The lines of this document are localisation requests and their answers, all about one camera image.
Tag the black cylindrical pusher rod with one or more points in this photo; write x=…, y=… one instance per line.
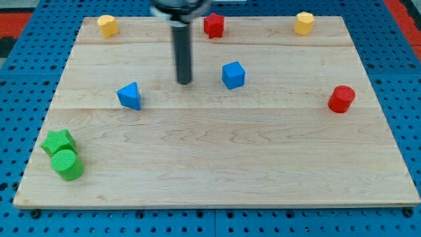
x=182, y=53

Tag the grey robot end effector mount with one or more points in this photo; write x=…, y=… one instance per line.
x=179, y=11

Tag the red star block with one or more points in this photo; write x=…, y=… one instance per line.
x=213, y=25

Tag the light wooden board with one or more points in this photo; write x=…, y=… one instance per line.
x=272, y=143

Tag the green star block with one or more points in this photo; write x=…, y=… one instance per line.
x=57, y=141

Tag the yellow heart block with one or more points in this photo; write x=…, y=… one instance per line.
x=107, y=25

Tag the blue cube block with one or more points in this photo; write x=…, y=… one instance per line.
x=233, y=75

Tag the blue triangular prism block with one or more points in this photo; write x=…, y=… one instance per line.
x=129, y=96

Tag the yellow hexagon block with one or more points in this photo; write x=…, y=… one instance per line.
x=304, y=23

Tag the red cylinder block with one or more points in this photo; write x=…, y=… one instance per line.
x=341, y=99

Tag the green cylinder block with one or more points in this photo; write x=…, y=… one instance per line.
x=67, y=165

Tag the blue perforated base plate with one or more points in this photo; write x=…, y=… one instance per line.
x=31, y=73

